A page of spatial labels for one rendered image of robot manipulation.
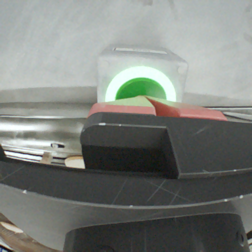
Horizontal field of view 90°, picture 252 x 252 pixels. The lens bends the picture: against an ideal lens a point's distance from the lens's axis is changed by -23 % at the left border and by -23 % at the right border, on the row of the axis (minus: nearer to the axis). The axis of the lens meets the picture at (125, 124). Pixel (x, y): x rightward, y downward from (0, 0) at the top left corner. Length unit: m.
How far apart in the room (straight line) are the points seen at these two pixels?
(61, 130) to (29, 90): 0.08
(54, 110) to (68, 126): 0.03
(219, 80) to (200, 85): 0.03
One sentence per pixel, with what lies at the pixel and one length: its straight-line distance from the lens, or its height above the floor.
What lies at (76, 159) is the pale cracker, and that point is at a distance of 0.24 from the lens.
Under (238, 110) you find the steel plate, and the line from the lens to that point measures 0.28.
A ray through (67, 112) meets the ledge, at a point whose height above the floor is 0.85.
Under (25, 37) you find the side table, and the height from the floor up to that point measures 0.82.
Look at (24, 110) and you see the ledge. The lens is 0.23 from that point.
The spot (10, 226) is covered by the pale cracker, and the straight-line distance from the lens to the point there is 0.57.
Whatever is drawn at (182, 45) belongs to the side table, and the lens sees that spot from 0.20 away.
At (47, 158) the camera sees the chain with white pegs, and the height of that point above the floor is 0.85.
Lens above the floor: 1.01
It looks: 56 degrees down
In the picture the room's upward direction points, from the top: 178 degrees counter-clockwise
